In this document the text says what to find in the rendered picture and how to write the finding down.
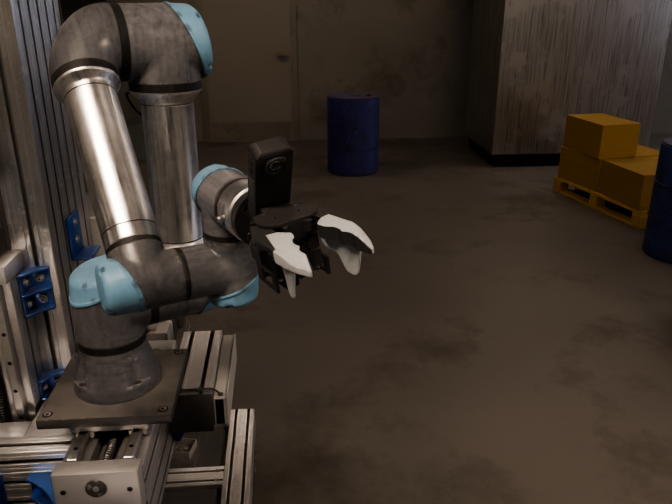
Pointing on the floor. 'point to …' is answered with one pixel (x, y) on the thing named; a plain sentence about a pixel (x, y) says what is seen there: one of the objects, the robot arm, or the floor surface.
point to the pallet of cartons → (607, 165)
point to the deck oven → (560, 71)
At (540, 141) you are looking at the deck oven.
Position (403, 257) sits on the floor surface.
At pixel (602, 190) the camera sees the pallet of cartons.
